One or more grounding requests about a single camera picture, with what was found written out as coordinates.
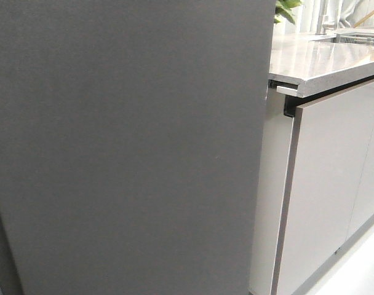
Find dark grey fridge door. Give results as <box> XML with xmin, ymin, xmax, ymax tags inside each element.
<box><xmin>0</xmin><ymin>1</ymin><xmax>275</xmax><ymax>294</ymax></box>

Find grey cabinet door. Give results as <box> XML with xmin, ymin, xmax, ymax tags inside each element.
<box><xmin>273</xmin><ymin>80</ymin><xmax>374</xmax><ymax>294</ymax></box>
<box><xmin>347</xmin><ymin>128</ymin><xmax>374</xmax><ymax>238</ymax></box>

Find white cabinet side panel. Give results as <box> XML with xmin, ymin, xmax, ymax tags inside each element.
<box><xmin>249</xmin><ymin>88</ymin><xmax>293</xmax><ymax>294</ymax></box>

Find grey stone countertop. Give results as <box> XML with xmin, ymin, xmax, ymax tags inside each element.
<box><xmin>268</xmin><ymin>34</ymin><xmax>374</xmax><ymax>98</ymax></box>

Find green plant leaves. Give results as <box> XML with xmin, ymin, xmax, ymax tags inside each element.
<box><xmin>274</xmin><ymin>0</ymin><xmax>303</xmax><ymax>25</ymax></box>

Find metal sink faucet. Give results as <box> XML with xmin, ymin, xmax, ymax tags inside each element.
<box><xmin>315</xmin><ymin>0</ymin><xmax>336</xmax><ymax>35</ymax></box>

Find dish drying rack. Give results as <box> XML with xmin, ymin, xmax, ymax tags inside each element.
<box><xmin>333</xmin><ymin>27</ymin><xmax>374</xmax><ymax>46</ymax></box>

